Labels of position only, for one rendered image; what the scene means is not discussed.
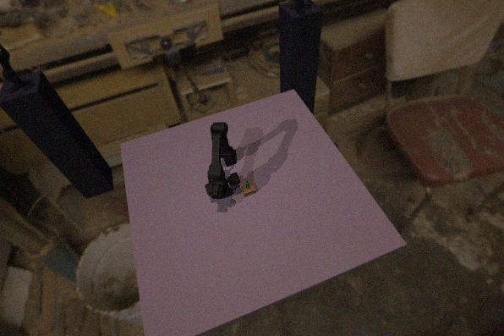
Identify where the orange wooden block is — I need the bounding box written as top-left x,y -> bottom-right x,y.
241,181 -> 256,197

